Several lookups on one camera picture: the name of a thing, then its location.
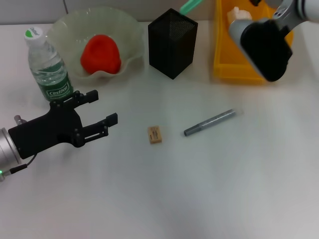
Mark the black mesh pen holder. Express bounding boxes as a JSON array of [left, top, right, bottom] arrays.
[[148, 7, 199, 80]]

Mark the grey glitter pen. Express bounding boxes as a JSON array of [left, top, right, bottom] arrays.
[[183, 108, 237, 137]]

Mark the green pen white cap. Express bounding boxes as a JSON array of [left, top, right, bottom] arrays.
[[178, 0, 204, 15]]

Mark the yellow plastic bin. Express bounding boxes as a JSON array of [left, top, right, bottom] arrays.
[[213, 0, 294, 84]]

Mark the clear water bottle green label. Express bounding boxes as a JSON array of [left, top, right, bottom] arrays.
[[24, 26, 74, 103]]

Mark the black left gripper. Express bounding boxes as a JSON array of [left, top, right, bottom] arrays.
[[8, 89, 119, 160]]

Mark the beige eraser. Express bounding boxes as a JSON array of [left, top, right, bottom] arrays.
[[147, 126, 163, 144]]

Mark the translucent wavy glass fruit plate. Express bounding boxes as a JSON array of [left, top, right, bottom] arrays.
[[46, 6, 145, 81]]

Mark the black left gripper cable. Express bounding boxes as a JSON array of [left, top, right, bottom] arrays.
[[0, 115, 38, 182]]

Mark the white paper ball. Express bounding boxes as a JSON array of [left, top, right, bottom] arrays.
[[226, 6, 252, 24]]

